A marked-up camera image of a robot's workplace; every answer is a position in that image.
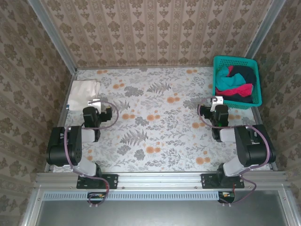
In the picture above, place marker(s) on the teal t-shirt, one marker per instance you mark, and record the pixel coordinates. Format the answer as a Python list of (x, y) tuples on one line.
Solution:
[(225, 78)]

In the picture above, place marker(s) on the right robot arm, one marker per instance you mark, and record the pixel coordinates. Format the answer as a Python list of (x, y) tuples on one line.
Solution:
[(249, 150)]

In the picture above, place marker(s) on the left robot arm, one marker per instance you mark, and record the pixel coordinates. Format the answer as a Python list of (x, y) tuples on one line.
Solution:
[(75, 146)]

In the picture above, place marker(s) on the folded white t-shirt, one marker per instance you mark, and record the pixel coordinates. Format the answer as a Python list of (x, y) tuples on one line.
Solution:
[(82, 94)]

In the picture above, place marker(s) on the pink t-shirt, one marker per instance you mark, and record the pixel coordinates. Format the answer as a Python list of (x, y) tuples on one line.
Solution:
[(244, 89)]

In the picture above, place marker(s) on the navy t-shirt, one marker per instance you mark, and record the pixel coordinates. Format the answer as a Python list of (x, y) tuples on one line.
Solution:
[(249, 75)]

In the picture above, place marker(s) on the teal plastic basket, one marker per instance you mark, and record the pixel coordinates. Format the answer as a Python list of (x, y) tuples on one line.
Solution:
[(235, 61)]

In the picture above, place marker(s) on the floral table cover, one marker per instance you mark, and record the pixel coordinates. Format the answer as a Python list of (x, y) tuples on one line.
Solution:
[(160, 122)]

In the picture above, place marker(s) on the metal sheet panel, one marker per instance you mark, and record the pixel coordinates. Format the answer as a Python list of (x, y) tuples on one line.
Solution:
[(160, 214)]

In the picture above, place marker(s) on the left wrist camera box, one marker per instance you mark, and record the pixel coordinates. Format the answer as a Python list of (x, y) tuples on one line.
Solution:
[(95, 103)]

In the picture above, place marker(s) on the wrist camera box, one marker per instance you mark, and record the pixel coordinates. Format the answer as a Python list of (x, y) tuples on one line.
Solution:
[(217, 100), (95, 103)]

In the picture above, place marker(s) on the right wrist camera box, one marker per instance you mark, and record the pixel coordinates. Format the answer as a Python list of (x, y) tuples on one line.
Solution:
[(217, 100)]

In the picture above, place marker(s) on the aluminium mounting rail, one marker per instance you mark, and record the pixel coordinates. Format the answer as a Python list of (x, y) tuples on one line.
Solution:
[(160, 180)]

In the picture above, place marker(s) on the aluminium frame post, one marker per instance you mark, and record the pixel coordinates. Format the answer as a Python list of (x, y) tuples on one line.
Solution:
[(51, 35), (265, 28)]

